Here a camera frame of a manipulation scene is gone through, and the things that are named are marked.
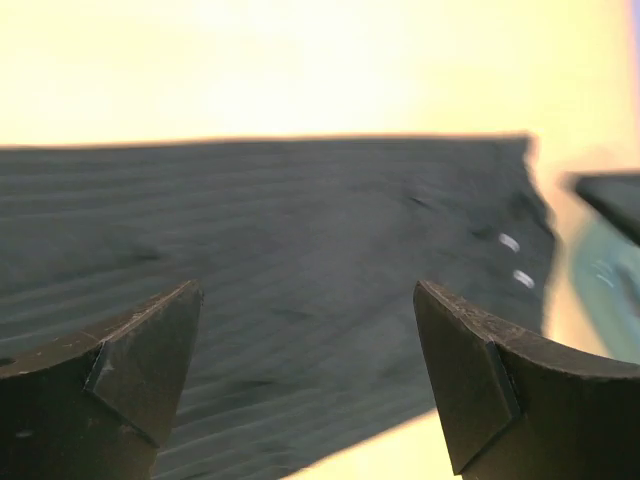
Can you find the black pinstriped long sleeve shirt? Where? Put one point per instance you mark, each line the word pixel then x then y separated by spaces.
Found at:
pixel 307 252

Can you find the translucent blue plastic bin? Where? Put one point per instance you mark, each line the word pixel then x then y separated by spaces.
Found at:
pixel 592 299

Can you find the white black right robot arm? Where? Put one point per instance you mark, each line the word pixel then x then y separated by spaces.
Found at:
pixel 615 196

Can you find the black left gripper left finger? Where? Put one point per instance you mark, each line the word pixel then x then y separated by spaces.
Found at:
pixel 100 402

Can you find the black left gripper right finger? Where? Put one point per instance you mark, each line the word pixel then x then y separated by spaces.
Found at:
pixel 515 405

